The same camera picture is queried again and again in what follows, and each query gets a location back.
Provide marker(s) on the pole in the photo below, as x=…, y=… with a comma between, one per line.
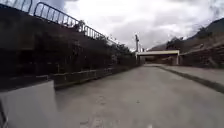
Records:
x=136, y=41

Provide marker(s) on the metal railing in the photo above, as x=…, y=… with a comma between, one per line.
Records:
x=90, y=31

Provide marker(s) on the grey concrete road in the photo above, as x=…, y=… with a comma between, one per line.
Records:
x=140, y=96

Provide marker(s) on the pale concrete overpass bridge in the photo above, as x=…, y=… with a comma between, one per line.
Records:
x=156, y=52

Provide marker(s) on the dark tree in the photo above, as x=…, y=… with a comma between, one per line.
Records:
x=173, y=43

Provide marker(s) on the grey concrete kerb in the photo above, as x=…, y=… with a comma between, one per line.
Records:
x=200, y=81

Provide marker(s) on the pale grey side road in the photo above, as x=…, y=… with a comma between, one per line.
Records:
x=206, y=73

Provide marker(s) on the dark stone wall with ledges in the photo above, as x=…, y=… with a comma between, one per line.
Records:
x=50, y=50

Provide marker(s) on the terraced stone retaining wall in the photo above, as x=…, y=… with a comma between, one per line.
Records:
x=200, y=56

